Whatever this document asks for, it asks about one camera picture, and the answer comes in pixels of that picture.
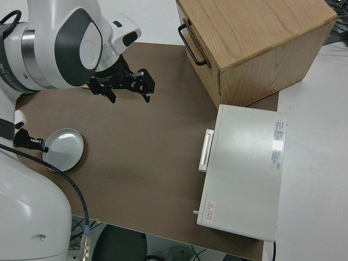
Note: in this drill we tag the wooden drawer box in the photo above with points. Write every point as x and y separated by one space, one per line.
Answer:
258 40

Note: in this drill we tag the gray round plate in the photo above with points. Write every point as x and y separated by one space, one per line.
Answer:
65 149

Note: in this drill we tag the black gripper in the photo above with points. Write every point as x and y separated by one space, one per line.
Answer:
21 138
117 76

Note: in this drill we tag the white toaster oven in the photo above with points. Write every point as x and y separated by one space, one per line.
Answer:
244 168

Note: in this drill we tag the brown table mat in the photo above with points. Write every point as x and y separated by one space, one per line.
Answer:
149 136

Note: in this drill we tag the wooden mug tree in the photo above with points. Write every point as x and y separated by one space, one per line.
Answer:
86 87

